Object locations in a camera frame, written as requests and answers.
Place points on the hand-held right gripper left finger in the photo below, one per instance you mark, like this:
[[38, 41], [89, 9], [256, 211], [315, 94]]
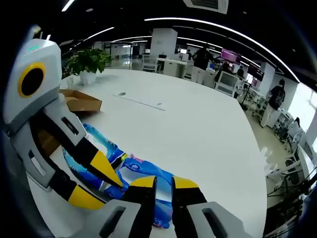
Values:
[[141, 205]]

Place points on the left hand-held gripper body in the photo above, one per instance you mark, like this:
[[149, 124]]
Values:
[[47, 86]]

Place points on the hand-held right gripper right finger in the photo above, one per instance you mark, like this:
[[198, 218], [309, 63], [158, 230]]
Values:
[[188, 198]]

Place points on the blue soft tissue pack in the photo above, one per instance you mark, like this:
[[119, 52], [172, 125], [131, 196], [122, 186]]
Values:
[[163, 198]]

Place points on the brown cardboard shoe box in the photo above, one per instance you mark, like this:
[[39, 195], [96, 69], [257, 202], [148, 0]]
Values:
[[84, 102]]

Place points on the blue wipes packet white label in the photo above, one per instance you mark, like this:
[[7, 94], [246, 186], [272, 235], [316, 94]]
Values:
[[84, 174]]

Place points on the clear glass cup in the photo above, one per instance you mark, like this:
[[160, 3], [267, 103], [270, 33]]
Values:
[[70, 81]]

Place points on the green plant in white pot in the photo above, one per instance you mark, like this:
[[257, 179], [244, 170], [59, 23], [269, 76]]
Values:
[[91, 60]]

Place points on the white table socket panel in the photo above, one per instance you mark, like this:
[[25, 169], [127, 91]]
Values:
[[143, 101]]

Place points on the white office chair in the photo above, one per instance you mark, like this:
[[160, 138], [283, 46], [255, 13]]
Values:
[[284, 166], [149, 63], [226, 83]]

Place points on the white office desk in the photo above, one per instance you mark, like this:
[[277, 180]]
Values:
[[172, 67]]

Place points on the black tripod stand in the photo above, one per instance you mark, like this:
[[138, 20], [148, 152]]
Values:
[[247, 91]]

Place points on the dark screen monitor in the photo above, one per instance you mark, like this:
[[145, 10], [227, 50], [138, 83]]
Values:
[[255, 72]]

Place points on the purple screen monitor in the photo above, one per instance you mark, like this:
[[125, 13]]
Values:
[[230, 55]]

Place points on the curved ceiling light strip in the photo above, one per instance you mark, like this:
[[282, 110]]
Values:
[[223, 26]]

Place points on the ceiling air conditioner vent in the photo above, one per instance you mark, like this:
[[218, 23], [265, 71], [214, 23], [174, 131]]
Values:
[[205, 5]]

